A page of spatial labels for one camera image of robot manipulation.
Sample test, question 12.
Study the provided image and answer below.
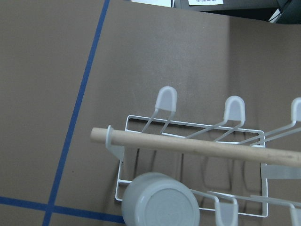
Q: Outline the grey plastic cup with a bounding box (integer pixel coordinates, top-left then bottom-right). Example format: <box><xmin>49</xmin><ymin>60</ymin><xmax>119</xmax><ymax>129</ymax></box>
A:
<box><xmin>121</xmin><ymin>172</ymin><xmax>200</xmax><ymax>226</ymax></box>

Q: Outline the wooden rack handle rod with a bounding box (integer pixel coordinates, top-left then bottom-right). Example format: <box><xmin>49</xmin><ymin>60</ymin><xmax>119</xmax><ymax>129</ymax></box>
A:
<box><xmin>90</xmin><ymin>127</ymin><xmax>301</xmax><ymax>167</ymax></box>

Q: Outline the white wire cup rack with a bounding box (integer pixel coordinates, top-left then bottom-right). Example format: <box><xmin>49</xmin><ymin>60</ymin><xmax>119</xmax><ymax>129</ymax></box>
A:
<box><xmin>104</xmin><ymin>86</ymin><xmax>301</xmax><ymax>226</ymax></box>

